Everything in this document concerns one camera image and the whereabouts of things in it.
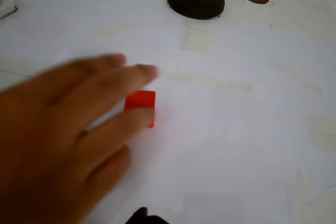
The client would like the red cube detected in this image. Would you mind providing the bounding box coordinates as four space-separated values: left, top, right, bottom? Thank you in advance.
124 90 156 129

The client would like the wide clear tape strip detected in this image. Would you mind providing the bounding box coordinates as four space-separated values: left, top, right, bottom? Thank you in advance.
180 23 212 53

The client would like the beige masking tape strip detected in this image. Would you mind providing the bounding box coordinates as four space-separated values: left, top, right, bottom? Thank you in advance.
157 65 260 92

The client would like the bare human hand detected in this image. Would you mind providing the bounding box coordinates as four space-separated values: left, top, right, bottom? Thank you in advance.
0 54 160 224

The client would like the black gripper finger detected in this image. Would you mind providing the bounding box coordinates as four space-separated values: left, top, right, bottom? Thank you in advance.
145 215 170 224
125 207 149 224

